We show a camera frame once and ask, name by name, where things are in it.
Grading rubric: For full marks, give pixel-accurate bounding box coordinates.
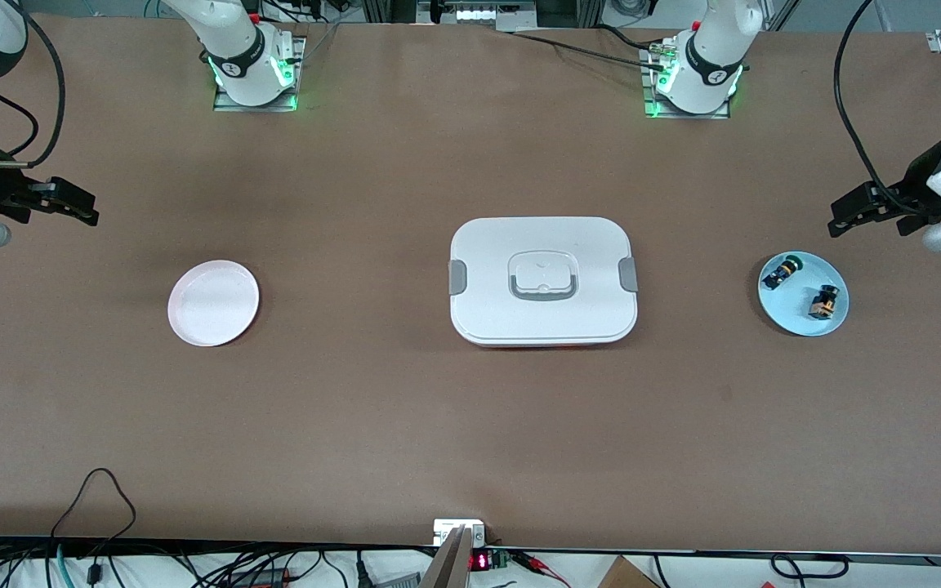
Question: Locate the thin black looped cable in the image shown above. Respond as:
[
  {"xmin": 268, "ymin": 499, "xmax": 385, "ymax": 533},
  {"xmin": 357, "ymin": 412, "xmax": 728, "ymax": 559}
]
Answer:
[{"xmin": 50, "ymin": 467, "xmax": 138, "ymax": 550}]

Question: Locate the white lidded box grey handle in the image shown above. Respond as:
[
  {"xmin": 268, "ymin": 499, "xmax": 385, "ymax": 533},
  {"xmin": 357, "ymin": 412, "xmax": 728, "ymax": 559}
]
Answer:
[{"xmin": 448, "ymin": 216, "xmax": 640, "ymax": 349}]

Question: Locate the orange and black switch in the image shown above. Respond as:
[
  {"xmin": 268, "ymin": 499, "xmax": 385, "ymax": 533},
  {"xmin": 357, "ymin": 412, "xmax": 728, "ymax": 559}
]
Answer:
[{"xmin": 809, "ymin": 284, "xmax": 841, "ymax": 320}]

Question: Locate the lit control box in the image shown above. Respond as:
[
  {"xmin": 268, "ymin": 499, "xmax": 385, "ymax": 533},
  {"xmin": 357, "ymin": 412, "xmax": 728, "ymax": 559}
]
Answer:
[{"xmin": 417, "ymin": 0, "xmax": 538, "ymax": 25}]

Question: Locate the light blue round plate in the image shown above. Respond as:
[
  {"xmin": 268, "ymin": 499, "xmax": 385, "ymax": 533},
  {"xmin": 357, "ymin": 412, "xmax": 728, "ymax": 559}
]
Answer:
[{"xmin": 757, "ymin": 251, "xmax": 850, "ymax": 336}]

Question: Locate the aluminium vertical post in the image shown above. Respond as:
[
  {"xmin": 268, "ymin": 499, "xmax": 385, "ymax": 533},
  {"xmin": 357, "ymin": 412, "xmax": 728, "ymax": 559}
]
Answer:
[{"xmin": 420, "ymin": 525, "xmax": 474, "ymax": 588}]

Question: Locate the red test lead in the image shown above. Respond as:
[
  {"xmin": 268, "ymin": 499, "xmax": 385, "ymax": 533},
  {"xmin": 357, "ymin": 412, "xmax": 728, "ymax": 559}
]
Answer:
[{"xmin": 511, "ymin": 551, "xmax": 571, "ymax": 586}]

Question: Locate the black coiled cable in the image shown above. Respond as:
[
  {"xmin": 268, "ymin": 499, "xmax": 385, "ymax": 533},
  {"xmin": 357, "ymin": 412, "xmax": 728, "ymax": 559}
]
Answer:
[{"xmin": 770, "ymin": 554, "xmax": 850, "ymax": 579}]

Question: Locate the brown cardboard piece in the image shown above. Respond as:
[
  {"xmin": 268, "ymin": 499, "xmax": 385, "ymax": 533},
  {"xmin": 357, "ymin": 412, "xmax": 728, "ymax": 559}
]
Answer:
[{"xmin": 597, "ymin": 556, "xmax": 658, "ymax": 588}]

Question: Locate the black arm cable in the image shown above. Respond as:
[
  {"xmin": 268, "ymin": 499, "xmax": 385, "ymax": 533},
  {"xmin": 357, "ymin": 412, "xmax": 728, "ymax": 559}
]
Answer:
[
  {"xmin": 834, "ymin": 0, "xmax": 941, "ymax": 215},
  {"xmin": 0, "ymin": 16, "xmax": 67, "ymax": 168}
]

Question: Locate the black power adapter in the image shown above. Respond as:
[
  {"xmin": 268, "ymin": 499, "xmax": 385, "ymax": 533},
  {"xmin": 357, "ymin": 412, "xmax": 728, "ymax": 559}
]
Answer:
[{"xmin": 225, "ymin": 568, "xmax": 296, "ymax": 587}]

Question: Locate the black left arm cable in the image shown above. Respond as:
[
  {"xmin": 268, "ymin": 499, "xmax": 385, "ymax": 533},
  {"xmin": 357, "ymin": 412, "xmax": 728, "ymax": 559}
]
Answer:
[{"xmin": 834, "ymin": 0, "xmax": 941, "ymax": 215}]

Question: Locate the black cable to base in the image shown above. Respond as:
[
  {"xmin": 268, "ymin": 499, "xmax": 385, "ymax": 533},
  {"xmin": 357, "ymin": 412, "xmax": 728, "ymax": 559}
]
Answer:
[{"xmin": 511, "ymin": 23, "xmax": 676, "ymax": 73}]

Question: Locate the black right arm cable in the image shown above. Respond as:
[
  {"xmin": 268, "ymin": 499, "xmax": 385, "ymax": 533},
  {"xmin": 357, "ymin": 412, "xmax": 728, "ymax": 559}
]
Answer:
[{"xmin": 0, "ymin": 16, "xmax": 67, "ymax": 168}]

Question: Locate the pink round plate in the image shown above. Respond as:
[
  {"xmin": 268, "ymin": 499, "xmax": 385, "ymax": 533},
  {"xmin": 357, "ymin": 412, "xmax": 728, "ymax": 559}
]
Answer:
[{"xmin": 167, "ymin": 260, "xmax": 261, "ymax": 347}]

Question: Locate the small white mounting block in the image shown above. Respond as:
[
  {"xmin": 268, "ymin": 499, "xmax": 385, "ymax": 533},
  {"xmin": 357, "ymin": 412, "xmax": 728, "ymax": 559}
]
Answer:
[{"xmin": 433, "ymin": 519, "xmax": 486, "ymax": 546}]

